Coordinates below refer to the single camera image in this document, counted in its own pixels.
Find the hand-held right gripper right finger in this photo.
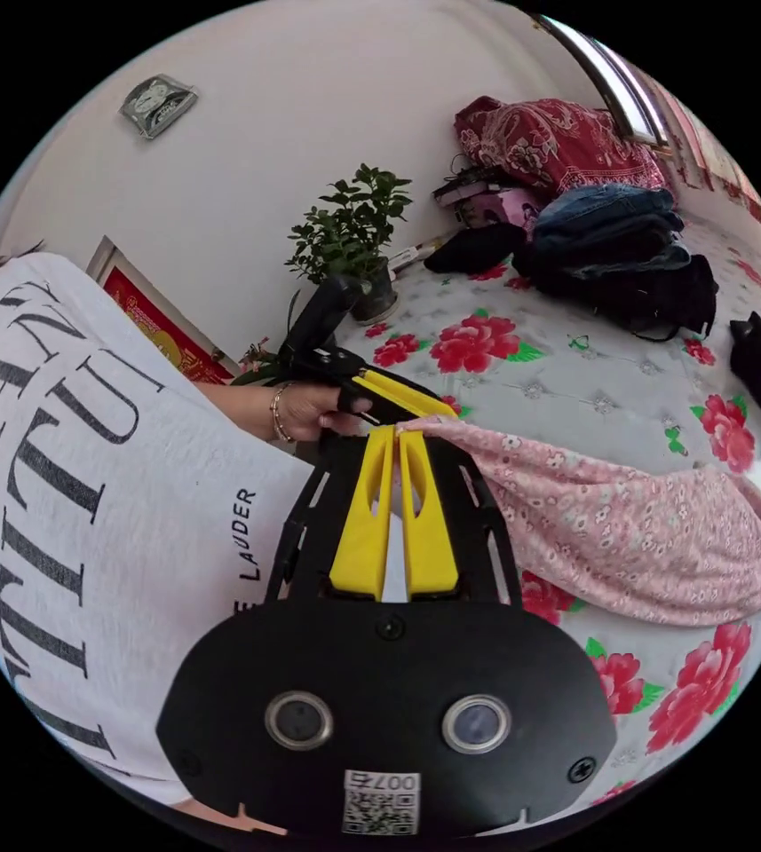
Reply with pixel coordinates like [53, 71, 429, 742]
[397, 430, 459, 595]

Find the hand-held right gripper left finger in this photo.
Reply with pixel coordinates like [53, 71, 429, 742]
[329, 427, 396, 596]

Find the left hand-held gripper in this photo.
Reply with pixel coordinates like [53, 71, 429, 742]
[281, 343, 461, 438]

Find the person's left hand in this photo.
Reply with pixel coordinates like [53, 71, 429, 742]
[272, 380, 373, 445]

